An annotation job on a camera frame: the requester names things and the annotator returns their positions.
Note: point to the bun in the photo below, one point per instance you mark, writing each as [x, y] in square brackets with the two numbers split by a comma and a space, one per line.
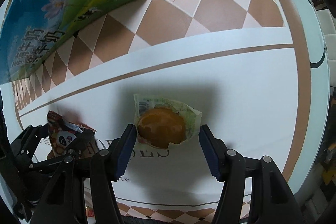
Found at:
[163, 123]

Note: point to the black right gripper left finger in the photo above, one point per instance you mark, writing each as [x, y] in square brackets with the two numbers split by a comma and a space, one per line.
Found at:
[63, 198]

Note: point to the panda print snack bag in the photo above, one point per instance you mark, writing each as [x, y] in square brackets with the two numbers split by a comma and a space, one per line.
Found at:
[62, 133]

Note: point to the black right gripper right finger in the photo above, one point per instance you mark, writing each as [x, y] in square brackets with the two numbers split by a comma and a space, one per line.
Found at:
[272, 200]

